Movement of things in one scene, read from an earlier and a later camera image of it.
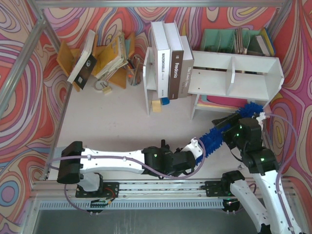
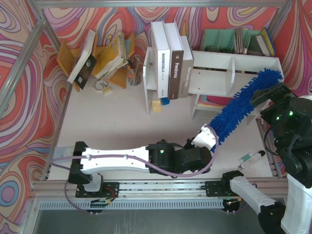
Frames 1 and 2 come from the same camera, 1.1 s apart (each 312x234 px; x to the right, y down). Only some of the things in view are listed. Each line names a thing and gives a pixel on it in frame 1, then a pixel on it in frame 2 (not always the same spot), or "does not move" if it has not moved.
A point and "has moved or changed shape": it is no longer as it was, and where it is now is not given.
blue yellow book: x=268 y=41 does not move
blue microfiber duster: x=214 y=138 has moved or changed shape
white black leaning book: x=81 y=73 does not move
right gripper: x=229 y=123 -> x=265 y=98
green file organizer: x=230 y=41 does not move
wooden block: x=156 y=105 does not move
